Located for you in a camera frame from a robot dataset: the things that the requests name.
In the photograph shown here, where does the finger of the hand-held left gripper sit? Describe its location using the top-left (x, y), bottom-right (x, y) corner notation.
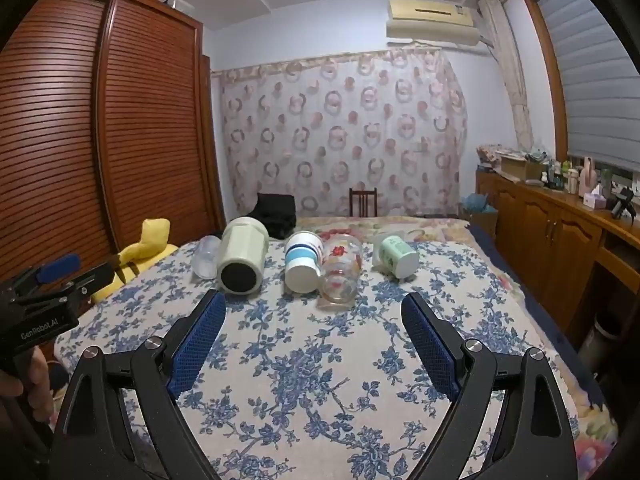
top-left (12, 253), bottom-right (83, 295)
top-left (56, 261), bottom-right (119, 302)

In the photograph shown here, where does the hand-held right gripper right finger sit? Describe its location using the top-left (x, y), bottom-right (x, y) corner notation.
top-left (401, 291), bottom-right (582, 480)

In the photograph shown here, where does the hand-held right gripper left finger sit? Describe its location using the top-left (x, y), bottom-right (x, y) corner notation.
top-left (50, 290), bottom-right (227, 480)

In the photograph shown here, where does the clear plastic cup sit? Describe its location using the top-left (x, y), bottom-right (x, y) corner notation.
top-left (192, 234), bottom-right (224, 280)

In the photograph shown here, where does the green printed mug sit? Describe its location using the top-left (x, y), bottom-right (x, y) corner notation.
top-left (372, 234), bottom-right (421, 280)

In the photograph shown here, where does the pale green cup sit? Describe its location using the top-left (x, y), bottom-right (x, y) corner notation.
top-left (216, 216), bottom-right (270, 294)

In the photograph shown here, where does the glass cup with red flowers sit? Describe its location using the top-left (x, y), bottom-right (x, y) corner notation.
top-left (318, 233), bottom-right (365, 305)

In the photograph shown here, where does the white cup with blue stripes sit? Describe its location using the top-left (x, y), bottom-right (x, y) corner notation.
top-left (283, 231), bottom-right (325, 294)

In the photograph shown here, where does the person's left hand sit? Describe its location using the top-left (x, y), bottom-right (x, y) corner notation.
top-left (0, 346), bottom-right (52, 428)

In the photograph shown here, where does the yellow plush toy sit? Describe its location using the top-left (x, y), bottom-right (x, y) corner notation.
top-left (89, 218), bottom-right (177, 304)

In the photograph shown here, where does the blue floral blanket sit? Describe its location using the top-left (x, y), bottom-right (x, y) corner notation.
top-left (52, 232), bottom-right (581, 480)

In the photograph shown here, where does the brown slatted wardrobe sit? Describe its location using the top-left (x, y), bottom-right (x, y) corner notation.
top-left (0, 0), bottom-right (226, 283)

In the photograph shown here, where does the blue plastic bag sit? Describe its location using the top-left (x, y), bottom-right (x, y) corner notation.
top-left (459, 193), bottom-right (497, 217)

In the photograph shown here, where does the wooden cabinet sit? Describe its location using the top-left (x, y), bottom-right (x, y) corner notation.
top-left (474, 165), bottom-right (640, 351)

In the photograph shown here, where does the black bag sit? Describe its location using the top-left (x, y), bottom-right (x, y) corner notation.
top-left (254, 192), bottom-right (299, 239)

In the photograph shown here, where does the dark wooden chair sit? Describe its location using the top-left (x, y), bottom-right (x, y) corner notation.
top-left (348, 187), bottom-right (379, 219)

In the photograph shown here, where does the grey trash bin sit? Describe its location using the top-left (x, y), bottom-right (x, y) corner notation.
top-left (576, 310), bottom-right (627, 377)

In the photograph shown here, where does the cardboard box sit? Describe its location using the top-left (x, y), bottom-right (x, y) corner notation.
top-left (500, 155), bottom-right (529, 181)

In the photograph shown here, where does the pink tissue box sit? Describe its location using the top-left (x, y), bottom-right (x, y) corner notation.
top-left (582, 185), bottom-right (609, 210)

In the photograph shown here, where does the circle patterned curtain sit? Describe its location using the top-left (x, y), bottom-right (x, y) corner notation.
top-left (210, 46), bottom-right (470, 218)

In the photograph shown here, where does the black desk gadget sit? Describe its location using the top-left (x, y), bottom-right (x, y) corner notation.
top-left (611, 186), bottom-right (637, 220)

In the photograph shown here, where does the beige tied curtain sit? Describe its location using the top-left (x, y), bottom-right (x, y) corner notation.
top-left (476, 0), bottom-right (535, 147)

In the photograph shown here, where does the grey window blind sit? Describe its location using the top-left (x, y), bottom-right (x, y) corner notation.
top-left (529, 0), bottom-right (640, 163)

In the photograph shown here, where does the beige air conditioner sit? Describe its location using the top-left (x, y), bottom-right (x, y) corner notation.
top-left (384, 0), bottom-right (480, 51)

